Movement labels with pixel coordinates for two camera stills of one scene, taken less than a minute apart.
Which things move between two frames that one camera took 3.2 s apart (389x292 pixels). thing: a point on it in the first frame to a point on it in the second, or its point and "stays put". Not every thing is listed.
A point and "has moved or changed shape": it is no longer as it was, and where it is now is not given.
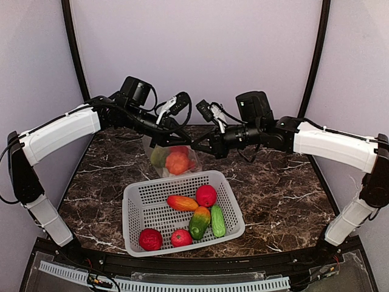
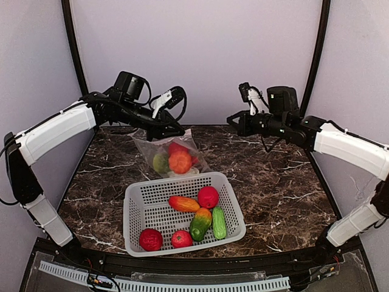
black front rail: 343,249 stays put
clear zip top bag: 173,160 has moved or changed shape
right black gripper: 217,143 to 245,123
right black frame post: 323,38 stays put
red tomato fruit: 180,237 stays put
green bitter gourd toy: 217,221 stays put
